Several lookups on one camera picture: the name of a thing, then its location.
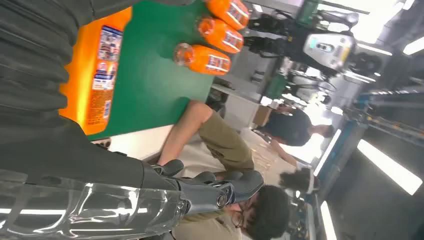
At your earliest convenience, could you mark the green table mat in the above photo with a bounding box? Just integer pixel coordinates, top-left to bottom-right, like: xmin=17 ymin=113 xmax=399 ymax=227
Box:
xmin=87 ymin=0 xmax=217 ymax=142

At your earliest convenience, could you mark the person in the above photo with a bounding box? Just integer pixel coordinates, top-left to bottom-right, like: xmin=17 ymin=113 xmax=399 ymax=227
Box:
xmin=261 ymin=105 xmax=336 ymax=167
xmin=157 ymin=100 xmax=299 ymax=240

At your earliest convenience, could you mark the cardboard box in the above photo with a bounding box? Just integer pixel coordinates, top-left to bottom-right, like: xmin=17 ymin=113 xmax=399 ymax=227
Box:
xmin=253 ymin=104 xmax=273 ymax=127

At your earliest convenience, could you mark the ceiling light panel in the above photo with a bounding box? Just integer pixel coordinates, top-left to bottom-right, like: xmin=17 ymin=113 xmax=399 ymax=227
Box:
xmin=319 ymin=200 xmax=338 ymax=240
xmin=312 ymin=128 xmax=342 ymax=177
xmin=356 ymin=138 xmax=424 ymax=197
xmin=402 ymin=35 xmax=424 ymax=56

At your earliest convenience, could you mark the background humanoid robot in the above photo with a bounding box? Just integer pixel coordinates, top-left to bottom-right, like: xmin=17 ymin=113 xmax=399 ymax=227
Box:
xmin=246 ymin=0 xmax=360 ymax=79

